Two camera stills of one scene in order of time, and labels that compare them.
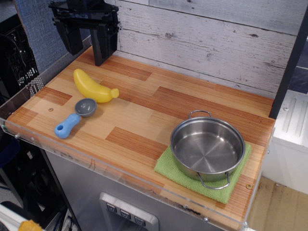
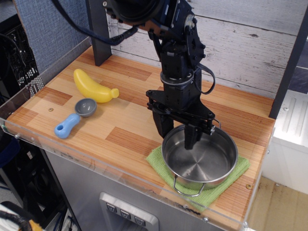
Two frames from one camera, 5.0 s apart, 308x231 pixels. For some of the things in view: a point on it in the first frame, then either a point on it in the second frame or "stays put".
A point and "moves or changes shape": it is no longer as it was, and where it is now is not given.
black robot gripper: [80, 12] -> [182, 99]
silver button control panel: [116, 215] stays put
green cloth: [165, 167] -> [201, 198]
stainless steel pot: [207, 148] moves or changes shape
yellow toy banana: [92, 89] stays put
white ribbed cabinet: [286, 160] stays put
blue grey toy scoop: [84, 107] stays put
